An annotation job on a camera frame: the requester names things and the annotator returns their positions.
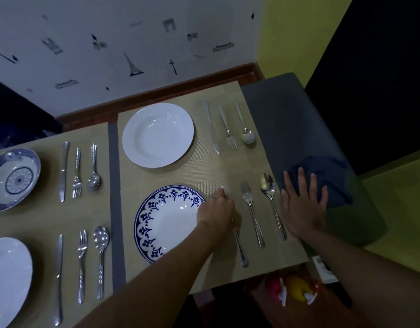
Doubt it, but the person's left hand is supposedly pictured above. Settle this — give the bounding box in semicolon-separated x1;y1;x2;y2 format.
196;188;236;241

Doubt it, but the blue patterned rim plate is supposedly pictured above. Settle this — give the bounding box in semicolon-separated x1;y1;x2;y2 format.
134;185;206;264

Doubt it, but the silver spoon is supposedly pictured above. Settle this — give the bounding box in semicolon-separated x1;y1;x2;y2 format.
259;173;288;242
87;143;102;192
235;102;256;145
93;226;110;300

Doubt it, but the yellow squeeze bottle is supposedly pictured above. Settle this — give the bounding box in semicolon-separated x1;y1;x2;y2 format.
286;275;318;306

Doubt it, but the silver fork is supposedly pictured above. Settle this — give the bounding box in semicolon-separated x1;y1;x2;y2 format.
72;148;83;199
77;230;89;305
240;181;266;249
219;105;238;151

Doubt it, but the silver table knife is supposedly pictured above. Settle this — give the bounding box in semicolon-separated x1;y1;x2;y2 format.
53;234;64;326
221;186;249;269
203;100;221;155
59;141;70;203

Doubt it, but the blue floral white bowl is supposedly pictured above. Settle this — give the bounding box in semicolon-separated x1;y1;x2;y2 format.
0;148;42;213

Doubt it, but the person's left forearm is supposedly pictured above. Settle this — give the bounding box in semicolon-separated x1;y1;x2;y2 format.
75;223;228;328

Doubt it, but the plain white deep plate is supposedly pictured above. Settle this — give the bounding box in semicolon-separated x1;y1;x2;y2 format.
0;238;34;328
122;103;195;169

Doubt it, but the dark blue cloth napkin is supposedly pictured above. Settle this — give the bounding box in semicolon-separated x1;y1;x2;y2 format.
284;155;354;209

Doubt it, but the person's right forearm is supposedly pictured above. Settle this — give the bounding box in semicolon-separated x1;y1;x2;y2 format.
300;227;420;328

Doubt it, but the red squeeze bottle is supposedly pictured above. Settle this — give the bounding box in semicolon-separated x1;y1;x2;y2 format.
265;273;288;307

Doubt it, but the beige woven placemat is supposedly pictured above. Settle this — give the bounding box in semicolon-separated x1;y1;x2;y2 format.
0;122;114;328
117;81;310;295

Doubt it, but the person's right hand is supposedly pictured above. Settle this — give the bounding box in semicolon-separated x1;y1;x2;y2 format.
281;167;329;238

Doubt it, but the white paper box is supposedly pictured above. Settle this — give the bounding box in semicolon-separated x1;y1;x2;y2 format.
312;256;339;284

